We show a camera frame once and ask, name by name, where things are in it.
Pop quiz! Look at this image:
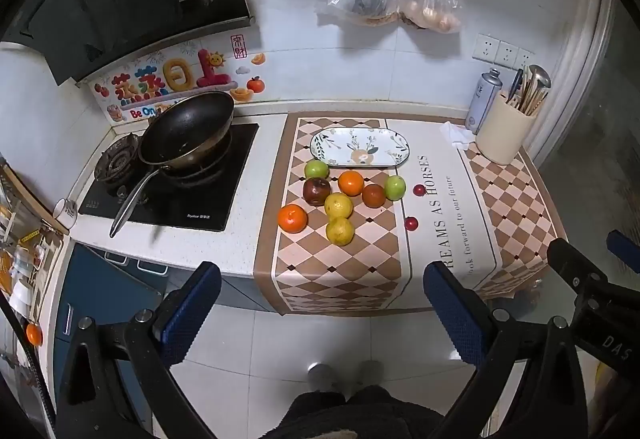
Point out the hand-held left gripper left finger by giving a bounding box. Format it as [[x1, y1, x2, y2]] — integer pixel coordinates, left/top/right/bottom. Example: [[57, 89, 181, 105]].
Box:
[[52, 260, 223, 439]]

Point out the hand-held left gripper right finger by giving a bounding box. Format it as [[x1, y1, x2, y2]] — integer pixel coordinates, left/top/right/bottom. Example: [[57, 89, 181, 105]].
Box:
[[422, 261, 591, 439]]

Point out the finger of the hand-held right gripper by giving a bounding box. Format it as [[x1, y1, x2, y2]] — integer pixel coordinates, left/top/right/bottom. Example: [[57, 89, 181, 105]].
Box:
[[606, 229, 640, 266], [546, 238, 609, 293]]

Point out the bright orange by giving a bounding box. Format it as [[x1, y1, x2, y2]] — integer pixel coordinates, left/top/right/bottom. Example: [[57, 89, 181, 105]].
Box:
[[338, 170, 365, 197], [278, 204, 308, 234]]

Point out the yellow citrus fruit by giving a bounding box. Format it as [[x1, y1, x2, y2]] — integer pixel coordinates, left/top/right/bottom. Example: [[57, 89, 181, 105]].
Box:
[[324, 192, 354, 220], [326, 217, 355, 247]]

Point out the brown-skinned orange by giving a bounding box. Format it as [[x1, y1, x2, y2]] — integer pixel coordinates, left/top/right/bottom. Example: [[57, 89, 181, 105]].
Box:
[[361, 184, 386, 209]]

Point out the dark red apple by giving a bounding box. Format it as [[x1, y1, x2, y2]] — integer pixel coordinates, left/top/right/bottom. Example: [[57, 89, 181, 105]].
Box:
[[302, 177, 332, 207]]

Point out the floral oval plate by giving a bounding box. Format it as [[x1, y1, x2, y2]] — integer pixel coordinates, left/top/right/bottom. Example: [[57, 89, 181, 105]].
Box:
[[310, 128, 410, 169]]

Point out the checkered table mat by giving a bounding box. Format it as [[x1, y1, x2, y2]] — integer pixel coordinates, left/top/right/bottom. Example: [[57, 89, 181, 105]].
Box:
[[253, 112, 568, 317]]

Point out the blue kitchen cabinet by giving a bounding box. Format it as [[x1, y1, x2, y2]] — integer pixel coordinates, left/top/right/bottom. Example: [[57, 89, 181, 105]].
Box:
[[52, 241, 166, 420]]

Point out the black gas stove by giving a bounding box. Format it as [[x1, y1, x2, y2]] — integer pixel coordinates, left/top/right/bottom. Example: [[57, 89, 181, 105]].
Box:
[[77, 122, 261, 234]]

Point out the person's dark fluffy clothing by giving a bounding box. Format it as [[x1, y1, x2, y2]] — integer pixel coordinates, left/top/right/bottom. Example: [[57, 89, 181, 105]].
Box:
[[260, 384, 451, 439]]

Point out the person's left foot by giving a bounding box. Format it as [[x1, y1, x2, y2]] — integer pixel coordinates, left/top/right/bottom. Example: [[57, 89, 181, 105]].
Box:
[[306, 361, 338, 395]]

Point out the beige utensil holder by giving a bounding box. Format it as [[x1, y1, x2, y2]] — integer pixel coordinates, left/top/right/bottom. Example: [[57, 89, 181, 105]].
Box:
[[475, 92, 538, 165]]

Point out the small white cup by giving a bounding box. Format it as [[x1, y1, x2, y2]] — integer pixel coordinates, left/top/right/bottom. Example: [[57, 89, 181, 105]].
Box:
[[52, 198, 78, 225]]

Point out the bundle of wooden chopsticks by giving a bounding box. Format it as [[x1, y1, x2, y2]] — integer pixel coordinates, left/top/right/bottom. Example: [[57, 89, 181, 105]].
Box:
[[515, 82, 548, 116]]

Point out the storage rack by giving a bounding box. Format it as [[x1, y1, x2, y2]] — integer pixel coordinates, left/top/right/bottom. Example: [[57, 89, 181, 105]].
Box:
[[0, 159, 71, 350]]

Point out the white tissue paper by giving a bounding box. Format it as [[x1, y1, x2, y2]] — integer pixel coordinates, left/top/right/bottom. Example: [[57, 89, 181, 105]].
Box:
[[440, 122, 475, 150]]

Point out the black frying pan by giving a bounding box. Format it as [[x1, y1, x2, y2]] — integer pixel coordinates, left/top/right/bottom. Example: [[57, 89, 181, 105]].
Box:
[[109, 92, 236, 238]]

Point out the grey spray can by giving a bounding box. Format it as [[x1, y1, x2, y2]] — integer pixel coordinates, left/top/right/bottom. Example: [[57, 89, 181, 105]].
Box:
[[465, 68, 503, 134]]

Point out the metal ladle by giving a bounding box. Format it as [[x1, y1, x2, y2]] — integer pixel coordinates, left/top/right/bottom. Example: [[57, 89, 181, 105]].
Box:
[[525, 64, 552, 112]]

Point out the white door frame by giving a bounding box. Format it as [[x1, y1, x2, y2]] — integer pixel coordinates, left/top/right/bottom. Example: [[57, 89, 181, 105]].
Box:
[[525, 0, 617, 170]]

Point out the dark-handled kitchen tool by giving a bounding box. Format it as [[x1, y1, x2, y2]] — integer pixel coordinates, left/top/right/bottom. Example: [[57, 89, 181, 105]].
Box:
[[506, 68, 524, 105]]

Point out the white wall power outlet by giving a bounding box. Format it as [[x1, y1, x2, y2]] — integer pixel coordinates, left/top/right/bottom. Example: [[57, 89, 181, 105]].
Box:
[[472, 33, 536, 70]]

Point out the colourful wall sticker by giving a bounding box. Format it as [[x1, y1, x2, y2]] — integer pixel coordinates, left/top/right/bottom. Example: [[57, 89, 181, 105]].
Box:
[[92, 35, 266, 122]]

